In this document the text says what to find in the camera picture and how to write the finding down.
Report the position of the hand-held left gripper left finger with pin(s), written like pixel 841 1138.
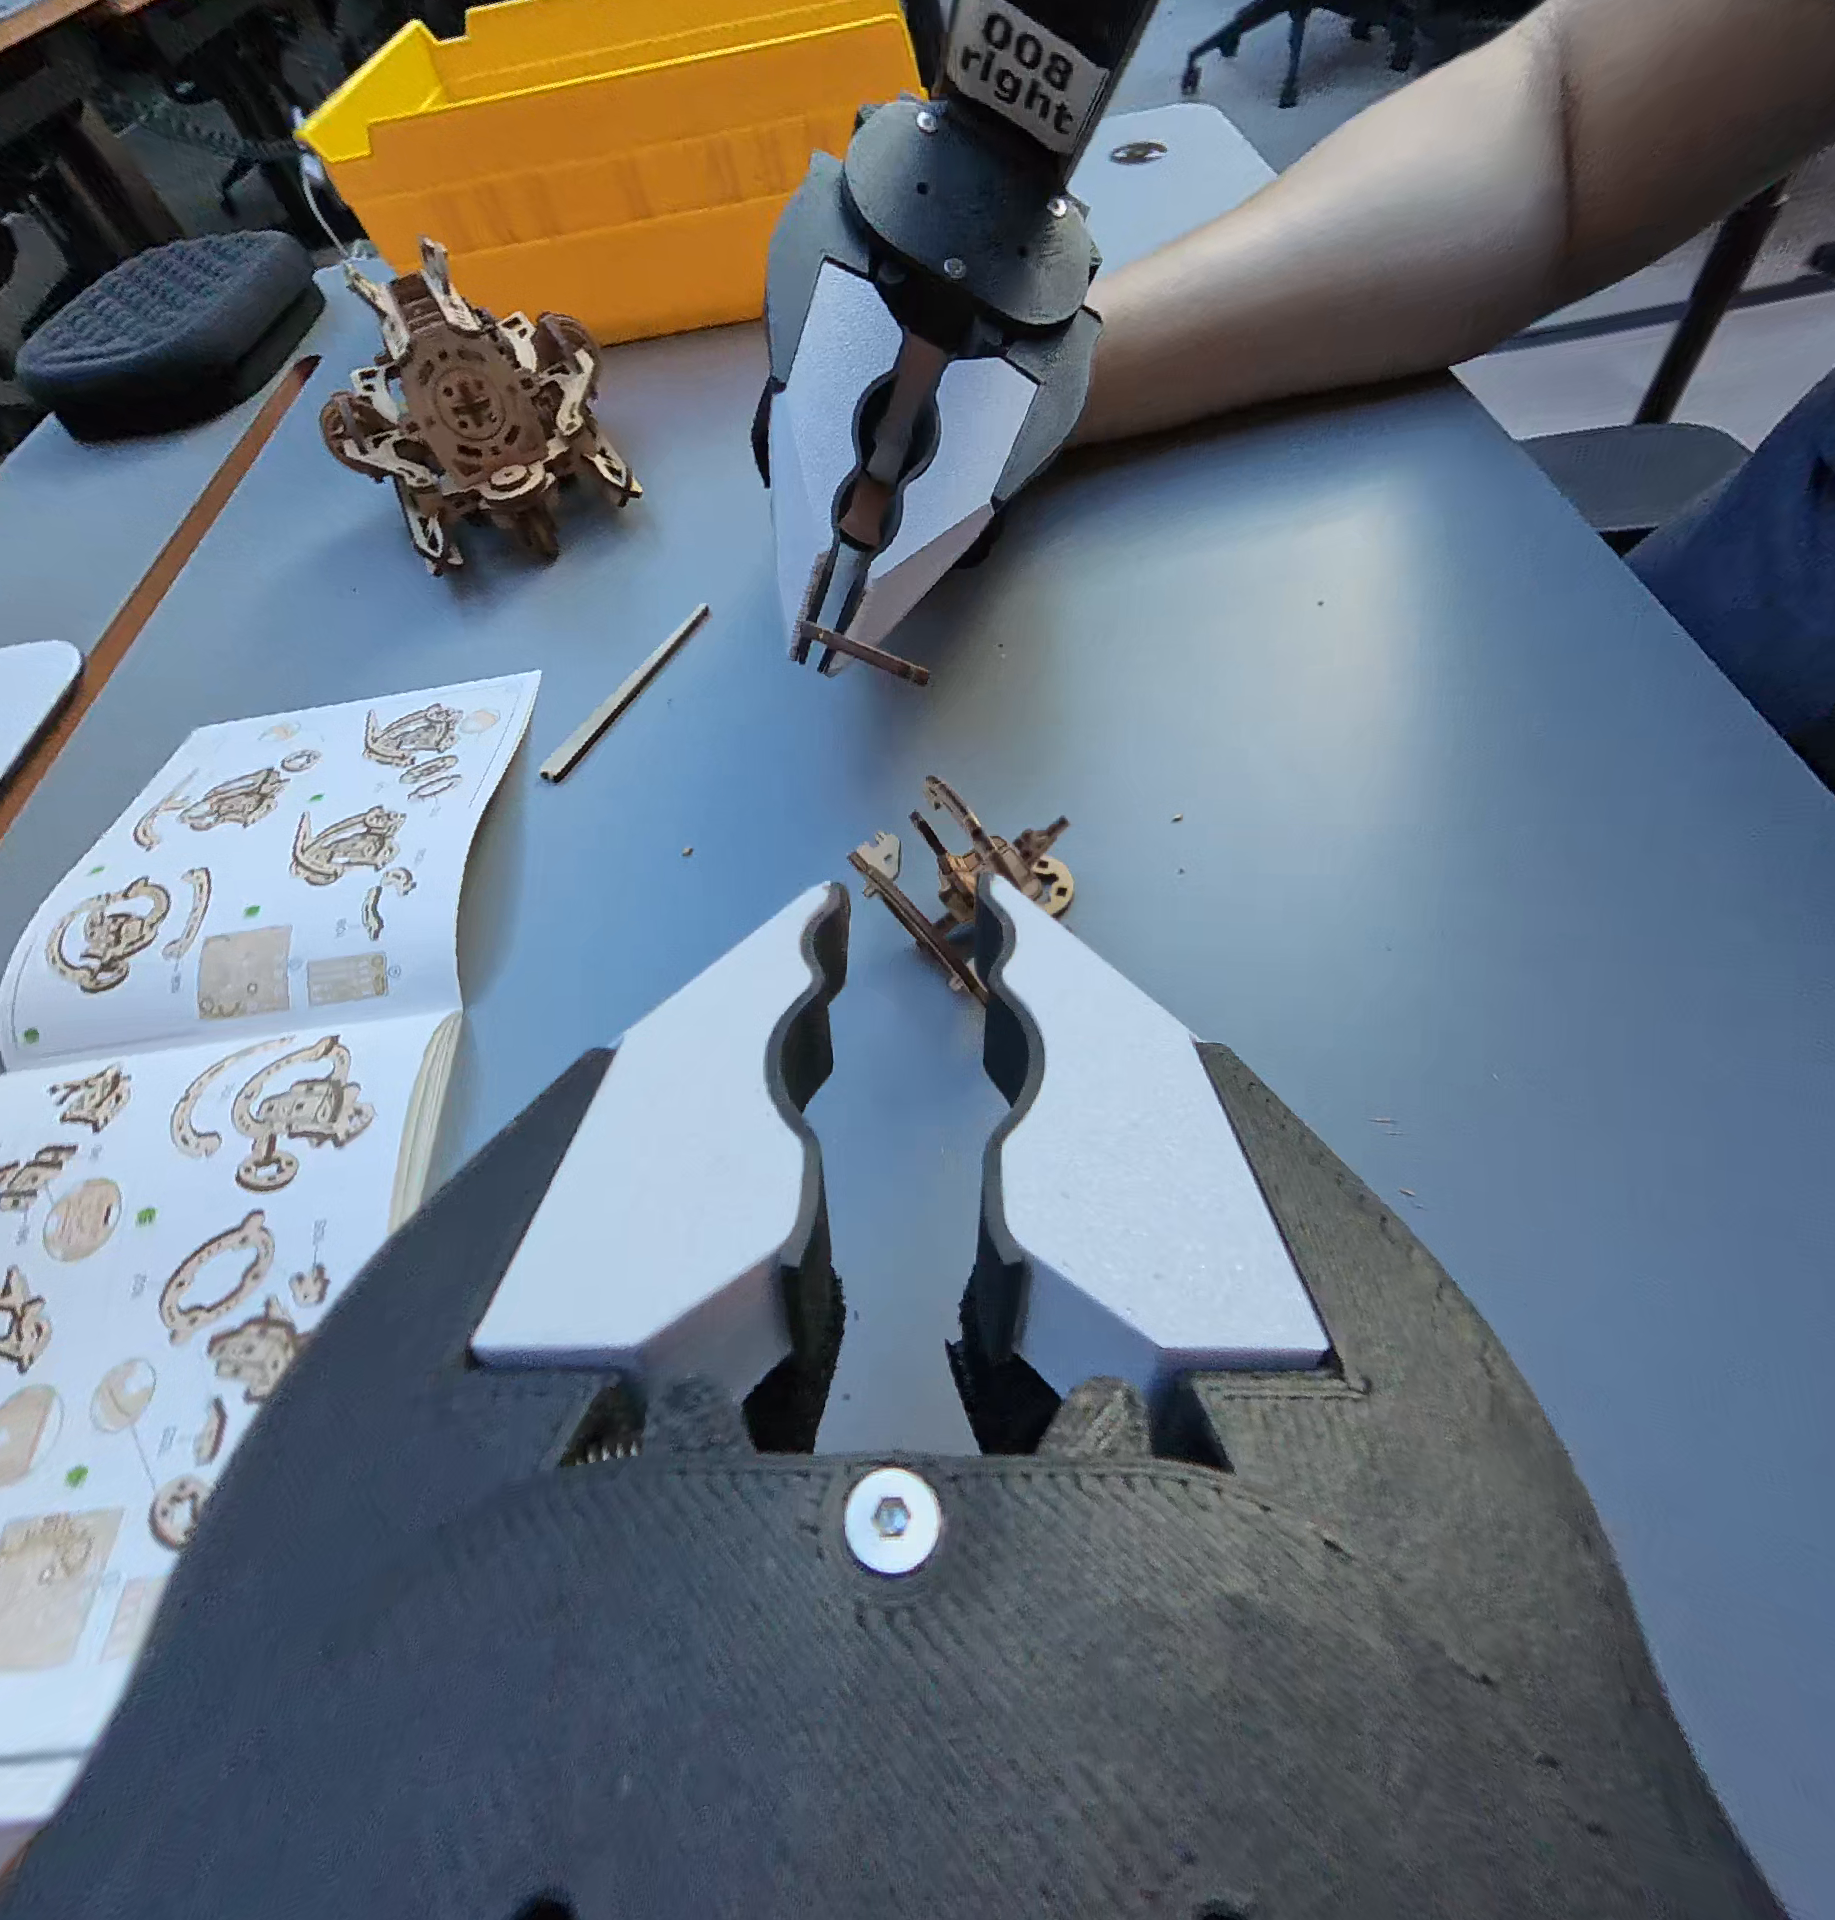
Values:
pixel 662 1201

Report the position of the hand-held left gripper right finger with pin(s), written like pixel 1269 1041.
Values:
pixel 1142 1201

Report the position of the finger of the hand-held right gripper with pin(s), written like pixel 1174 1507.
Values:
pixel 963 451
pixel 812 391

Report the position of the small brown wooden part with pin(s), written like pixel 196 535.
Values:
pixel 872 657

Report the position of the assembled wooden model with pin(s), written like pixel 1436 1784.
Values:
pixel 468 405

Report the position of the wooden model part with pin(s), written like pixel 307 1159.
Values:
pixel 918 922

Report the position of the small wooden gear assembly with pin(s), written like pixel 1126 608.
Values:
pixel 1007 862

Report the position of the person's right forearm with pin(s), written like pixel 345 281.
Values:
pixel 1382 256

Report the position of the model instruction booklet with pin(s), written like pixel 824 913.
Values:
pixel 182 1080

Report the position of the stacked yellow plastic bins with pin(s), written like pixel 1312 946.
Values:
pixel 618 166

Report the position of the thin wooden stick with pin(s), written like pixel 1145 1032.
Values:
pixel 623 693

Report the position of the black office chair base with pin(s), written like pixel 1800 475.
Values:
pixel 1292 38

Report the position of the black textured cushion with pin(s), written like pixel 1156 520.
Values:
pixel 167 322

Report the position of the black chair seat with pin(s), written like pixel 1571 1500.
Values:
pixel 1635 472

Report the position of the white flat board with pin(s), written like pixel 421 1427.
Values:
pixel 9 721

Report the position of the person's dark blue clothing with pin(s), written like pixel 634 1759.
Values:
pixel 1786 570

